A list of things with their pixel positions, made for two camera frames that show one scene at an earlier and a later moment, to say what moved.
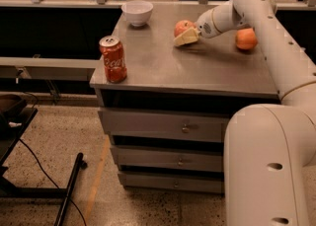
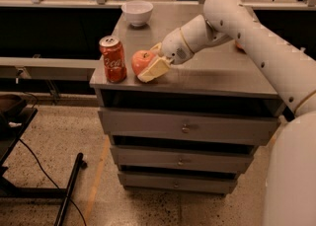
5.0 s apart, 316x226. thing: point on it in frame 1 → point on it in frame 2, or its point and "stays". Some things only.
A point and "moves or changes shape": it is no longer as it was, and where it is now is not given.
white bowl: x=137 y=12 stays
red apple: x=183 y=26 moves or changes shape
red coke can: x=114 y=59 stays
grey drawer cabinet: x=167 y=120 stays
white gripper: x=205 y=25 → x=173 y=46
